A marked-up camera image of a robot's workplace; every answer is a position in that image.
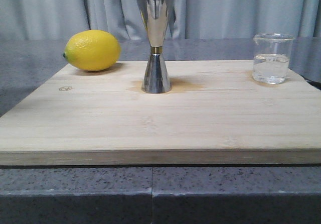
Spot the steel double jigger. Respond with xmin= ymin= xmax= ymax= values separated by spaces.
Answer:
xmin=137 ymin=0 xmax=174 ymax=94

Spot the glass beaker with liquid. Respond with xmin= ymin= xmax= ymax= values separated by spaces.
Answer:
xmin=252 ymin=33 xmax=295 ymax=84

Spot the wooden cutting board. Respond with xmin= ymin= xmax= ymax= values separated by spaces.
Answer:
xmin=1 ymin=60 xmax=320 ymax=166

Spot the yellow lemon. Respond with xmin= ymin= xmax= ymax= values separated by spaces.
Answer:
xmin=63 ymin=30 xmax=121 ymax=71

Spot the grey curtain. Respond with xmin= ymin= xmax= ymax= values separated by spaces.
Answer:
xmin=1 ymin=0 xmax=320 ymax=40

